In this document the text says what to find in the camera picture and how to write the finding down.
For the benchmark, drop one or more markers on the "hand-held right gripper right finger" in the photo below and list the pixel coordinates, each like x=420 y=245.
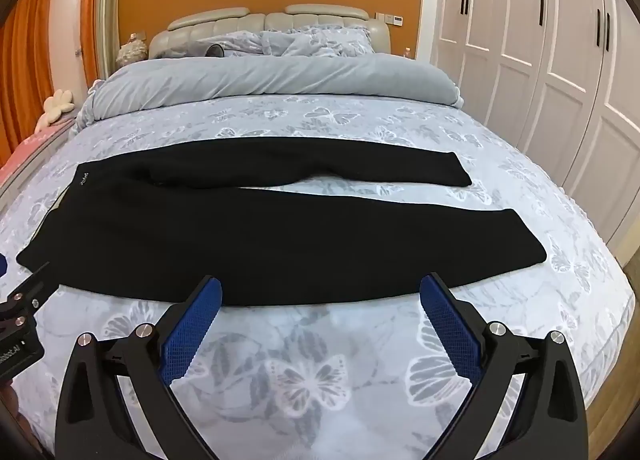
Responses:
x=450 y=330

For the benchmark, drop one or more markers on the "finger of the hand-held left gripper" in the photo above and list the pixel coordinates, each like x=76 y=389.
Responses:
x=2 y=265
x=27 y=292

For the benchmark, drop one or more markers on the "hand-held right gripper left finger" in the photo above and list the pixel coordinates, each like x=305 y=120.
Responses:
x=192 y=335

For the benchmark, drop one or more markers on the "black pants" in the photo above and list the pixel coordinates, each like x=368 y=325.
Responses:
x=250 y=240

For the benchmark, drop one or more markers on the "person's left hand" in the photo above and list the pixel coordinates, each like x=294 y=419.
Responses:
x=7 y=402

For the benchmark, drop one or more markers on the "pink blanket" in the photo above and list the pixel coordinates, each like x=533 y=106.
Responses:
x=30 y=149

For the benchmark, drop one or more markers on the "bed with butterfly sheet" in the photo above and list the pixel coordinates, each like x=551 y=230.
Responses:
x=320 y=370

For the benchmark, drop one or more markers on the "white flower cushion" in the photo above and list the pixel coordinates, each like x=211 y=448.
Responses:
x=57 y=104

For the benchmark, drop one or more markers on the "orange curtain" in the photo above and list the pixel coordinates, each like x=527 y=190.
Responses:
x=27 y=64

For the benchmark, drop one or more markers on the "white door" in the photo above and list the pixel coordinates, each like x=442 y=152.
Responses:
x=75 y=24

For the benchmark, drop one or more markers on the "dried flower bouquet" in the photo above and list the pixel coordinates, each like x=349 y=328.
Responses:
x=132 y=49

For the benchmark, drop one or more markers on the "grey duvet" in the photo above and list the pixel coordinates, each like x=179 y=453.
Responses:
x=280 y=77

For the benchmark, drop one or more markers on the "small bottle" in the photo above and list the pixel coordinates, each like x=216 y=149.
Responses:
x=409 y=52

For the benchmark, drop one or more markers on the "grey bolster pillow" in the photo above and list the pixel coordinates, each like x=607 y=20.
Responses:
x=216 y=50

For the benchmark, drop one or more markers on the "butterfly print pillow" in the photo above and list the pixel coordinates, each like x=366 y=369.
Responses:
x=320 y=42
x=237 y=43

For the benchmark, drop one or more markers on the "beige padded headboard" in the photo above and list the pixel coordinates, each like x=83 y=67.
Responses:
x=235 y=19

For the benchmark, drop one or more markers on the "white wall control panel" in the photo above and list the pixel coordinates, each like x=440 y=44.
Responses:
x=395 y=19

